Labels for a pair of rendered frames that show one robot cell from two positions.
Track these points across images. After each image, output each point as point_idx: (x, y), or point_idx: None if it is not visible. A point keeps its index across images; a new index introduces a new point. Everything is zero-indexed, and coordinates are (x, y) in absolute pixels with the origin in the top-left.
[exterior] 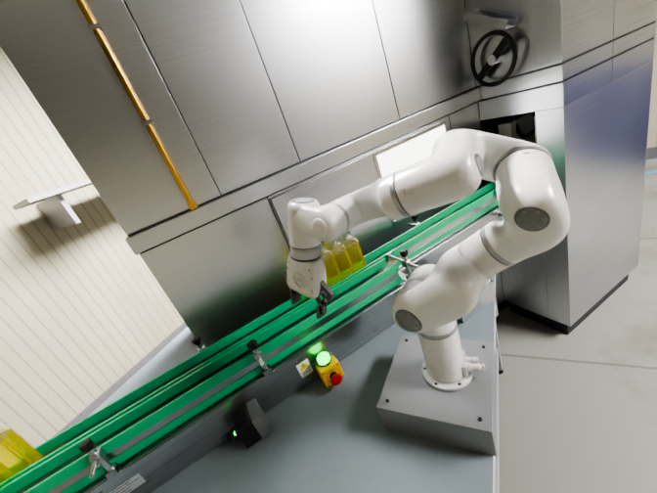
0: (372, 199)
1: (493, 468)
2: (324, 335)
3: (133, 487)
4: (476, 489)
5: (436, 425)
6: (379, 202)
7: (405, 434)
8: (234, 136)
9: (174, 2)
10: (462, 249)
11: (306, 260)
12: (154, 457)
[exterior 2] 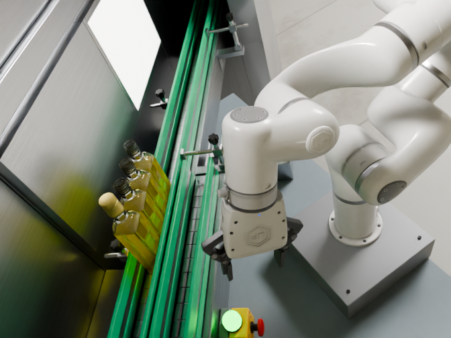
0: (317, 73)
1: (436, 265)
2: (208, 296)
3: None
4: (447, 288)
5: (397, 271)
6: (394, 69)
7: (367, 306)
8: None
9: None
10: (411, 91)
11: (275, 200)
12: None
